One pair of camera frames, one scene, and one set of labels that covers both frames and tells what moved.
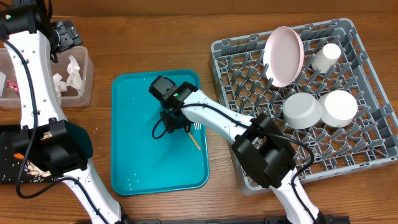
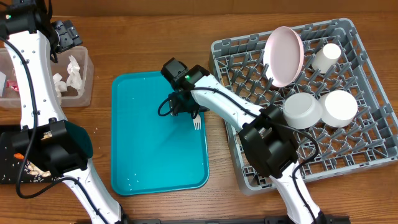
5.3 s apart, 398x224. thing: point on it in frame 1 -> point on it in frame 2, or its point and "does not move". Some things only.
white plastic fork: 197,126 does not move
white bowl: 339,109 does not move
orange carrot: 18,155 does not move
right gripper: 176,120 -> 184,104
